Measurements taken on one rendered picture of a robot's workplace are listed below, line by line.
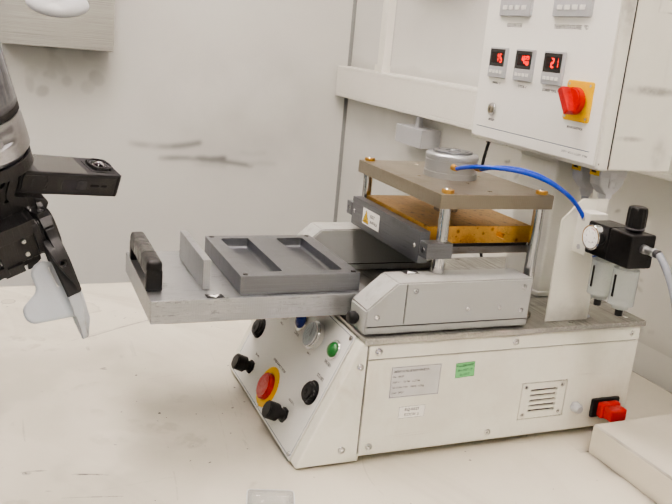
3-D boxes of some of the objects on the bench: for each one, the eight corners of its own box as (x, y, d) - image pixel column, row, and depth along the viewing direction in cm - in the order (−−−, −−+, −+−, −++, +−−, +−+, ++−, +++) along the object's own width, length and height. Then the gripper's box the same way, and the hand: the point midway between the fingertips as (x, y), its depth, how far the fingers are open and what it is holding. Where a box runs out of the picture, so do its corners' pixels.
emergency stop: (261, 394, 118) (273, 370, 118) (269, 405, 115) (282, 382, 114) (252, 390, 117) (264, 367, 117) (260, 402, 114) (272, 378, 113)
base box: (498, 346, 152) (512, 260, 147) (636, 440, 119) (659, 333, 114) (228, 366, 131) (234, 267, 127) (304, 487, 98) (315, 359, 94)
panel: (231, 368, 130) (284, 269, 128) (289, 461, 103) (357, 337, 102) (221, 364, 129) (274, 264, 127) (277, 457, 102) (345, 332, 101)
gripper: (-95, 131, 78) (-31, 281, 91) (-26, 223, 66) (36, 381, 79) (-10, 104, 82) (40, 250, 95) (70, 185, 70) (114, 341, 83)
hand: (63, 299), depth 88 cm, fingers open, 14 cm apart
